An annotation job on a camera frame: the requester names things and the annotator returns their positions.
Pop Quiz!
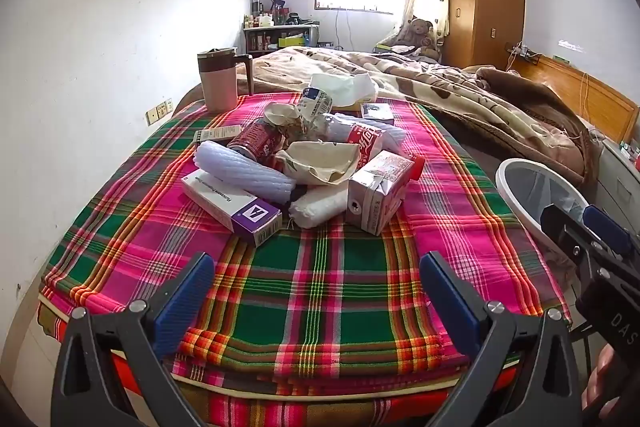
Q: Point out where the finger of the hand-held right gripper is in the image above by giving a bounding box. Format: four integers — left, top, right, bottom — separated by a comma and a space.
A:
540, 204, 601, 269
582, 205, 640, 268

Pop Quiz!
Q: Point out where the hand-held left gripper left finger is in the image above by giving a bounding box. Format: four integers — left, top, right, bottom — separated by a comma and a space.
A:
50, 251, 216, 427

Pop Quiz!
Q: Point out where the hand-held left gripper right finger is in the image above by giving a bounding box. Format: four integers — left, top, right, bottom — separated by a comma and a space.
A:
419, 251, 586, 427

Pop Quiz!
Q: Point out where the white round waste bin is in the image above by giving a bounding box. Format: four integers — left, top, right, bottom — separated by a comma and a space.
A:
495, 158, 591, 253

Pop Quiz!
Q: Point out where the white purple medicine box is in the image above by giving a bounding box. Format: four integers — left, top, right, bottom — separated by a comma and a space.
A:
181, 171, 283, 249

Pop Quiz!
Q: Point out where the white ribbed plastic bottle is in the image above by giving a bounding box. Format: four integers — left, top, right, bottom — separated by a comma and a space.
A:
194, 141, 297, 204

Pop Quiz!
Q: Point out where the pink drink carton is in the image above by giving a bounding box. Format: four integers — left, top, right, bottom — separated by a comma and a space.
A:
346, 150, 418, 236

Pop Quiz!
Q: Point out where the white tissue roll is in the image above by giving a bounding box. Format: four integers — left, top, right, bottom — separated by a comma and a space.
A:
289, 183, 350, 229

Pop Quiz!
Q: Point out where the small cardboard box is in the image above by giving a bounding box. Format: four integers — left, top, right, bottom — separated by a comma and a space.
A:
193, 125, 244, 146

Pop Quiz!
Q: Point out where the red drink can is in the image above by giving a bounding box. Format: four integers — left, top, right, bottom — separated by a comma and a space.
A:
227, 119, 288, 168

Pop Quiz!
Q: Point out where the red label plastic bottle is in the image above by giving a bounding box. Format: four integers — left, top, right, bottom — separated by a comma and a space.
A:
320, 113, 426, 180

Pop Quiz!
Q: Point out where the beige paper bag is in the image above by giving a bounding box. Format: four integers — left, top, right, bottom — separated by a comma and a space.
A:
275, 141, 362, 186

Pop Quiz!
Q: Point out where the printed paper bag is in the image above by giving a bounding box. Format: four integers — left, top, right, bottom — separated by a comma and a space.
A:
263, 103, 306, 142

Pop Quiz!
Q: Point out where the small pink purple box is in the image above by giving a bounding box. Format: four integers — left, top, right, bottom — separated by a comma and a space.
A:
360, 103, 396, 124

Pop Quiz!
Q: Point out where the white blue paper cup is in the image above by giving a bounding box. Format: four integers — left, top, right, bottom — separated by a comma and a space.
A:
298, 87, 335, 128

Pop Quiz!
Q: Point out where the person's right hand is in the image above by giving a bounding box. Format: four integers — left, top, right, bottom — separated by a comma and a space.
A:
582, 344, 640, 427

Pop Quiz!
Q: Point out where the grey nightstand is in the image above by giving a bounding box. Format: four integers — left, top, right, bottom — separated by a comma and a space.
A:
590, 139, 640, 228

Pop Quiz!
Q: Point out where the pink green plaid cloth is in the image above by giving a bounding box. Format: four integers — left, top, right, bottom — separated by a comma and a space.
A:
39, 94, 573, 427

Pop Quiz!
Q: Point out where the wooden bed headboard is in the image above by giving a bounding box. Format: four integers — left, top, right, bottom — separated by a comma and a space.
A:
465, 54, 640, 145

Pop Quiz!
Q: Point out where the brown beige blanket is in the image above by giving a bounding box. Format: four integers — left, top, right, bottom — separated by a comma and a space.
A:
250, 47, 601, 188

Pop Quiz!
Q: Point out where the pink mug with brown lid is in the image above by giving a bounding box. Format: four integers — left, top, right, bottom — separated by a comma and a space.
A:
196, 48, 254, 112

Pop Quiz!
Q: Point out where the yellow tissue box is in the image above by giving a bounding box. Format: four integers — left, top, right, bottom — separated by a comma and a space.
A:
309, 74, 378, 110

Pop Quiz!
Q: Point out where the brown teddy bear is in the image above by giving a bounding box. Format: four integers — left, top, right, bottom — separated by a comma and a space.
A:
397, 18, 441, 58

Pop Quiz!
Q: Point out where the cluttered storage shelf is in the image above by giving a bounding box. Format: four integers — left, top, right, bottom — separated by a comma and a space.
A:
242, 23, 321, 54

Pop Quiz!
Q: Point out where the wall socket strip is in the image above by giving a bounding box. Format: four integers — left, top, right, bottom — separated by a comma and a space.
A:
145, 98, 174, 126

